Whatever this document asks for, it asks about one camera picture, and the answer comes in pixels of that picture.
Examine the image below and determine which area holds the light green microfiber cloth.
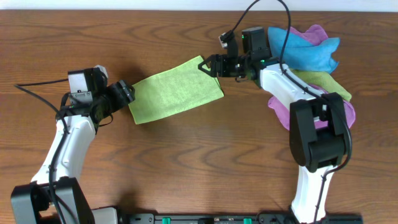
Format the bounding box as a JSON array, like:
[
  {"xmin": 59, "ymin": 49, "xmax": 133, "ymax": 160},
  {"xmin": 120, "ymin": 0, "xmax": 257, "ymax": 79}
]
[{"xmin": 129, "ymin": 56, "xmax": 224, "ymax": 124}]

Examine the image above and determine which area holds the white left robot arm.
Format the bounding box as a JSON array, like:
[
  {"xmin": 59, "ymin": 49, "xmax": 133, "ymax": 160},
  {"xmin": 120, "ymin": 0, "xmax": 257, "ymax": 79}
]
[{"xmin": 11, "ymin": 80, "xmax": 134, "ymax": 223}]

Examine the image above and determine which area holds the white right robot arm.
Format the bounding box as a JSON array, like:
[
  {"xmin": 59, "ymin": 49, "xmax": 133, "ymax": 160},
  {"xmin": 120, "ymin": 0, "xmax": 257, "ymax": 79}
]
[{"xmin": 198, "ymin": 54, "xmax": 352, "ymax": 223}]

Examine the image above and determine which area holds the blue microfiber cloth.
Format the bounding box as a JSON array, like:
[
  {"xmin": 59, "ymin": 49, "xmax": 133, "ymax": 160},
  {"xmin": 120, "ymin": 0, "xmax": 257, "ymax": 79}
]
[{"xmin": 267, "ymin": 27, "xmax": 340, "ymax": 73}]

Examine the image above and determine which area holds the purple cloth behind blue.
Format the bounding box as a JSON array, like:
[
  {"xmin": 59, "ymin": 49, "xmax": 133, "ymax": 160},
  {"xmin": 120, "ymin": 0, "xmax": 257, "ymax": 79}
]
[{"xmin": 287, "ymin": 24, "xmax": 328, "ymax": 47}]

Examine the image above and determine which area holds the olive green microfiber cloth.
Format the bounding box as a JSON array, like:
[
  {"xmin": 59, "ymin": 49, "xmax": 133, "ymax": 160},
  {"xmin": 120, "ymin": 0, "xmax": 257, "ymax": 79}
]
[{"xmin": 292, "ymin": 69, "xmax": 352, "ymax": 101}]

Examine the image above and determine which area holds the purple microfiber cloth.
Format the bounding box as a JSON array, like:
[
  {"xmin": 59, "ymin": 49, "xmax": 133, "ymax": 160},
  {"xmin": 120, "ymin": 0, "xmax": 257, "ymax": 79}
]
[{"xmin": 267, "ymin": 83, "xmax": 356, "ymax": 131}]

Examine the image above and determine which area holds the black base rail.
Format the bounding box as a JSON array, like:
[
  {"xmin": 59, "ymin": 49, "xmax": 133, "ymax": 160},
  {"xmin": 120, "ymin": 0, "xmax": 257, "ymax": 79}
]
[{"xmin": 118, "ymin": 212, "xmax": 364, "ymax": 224}]

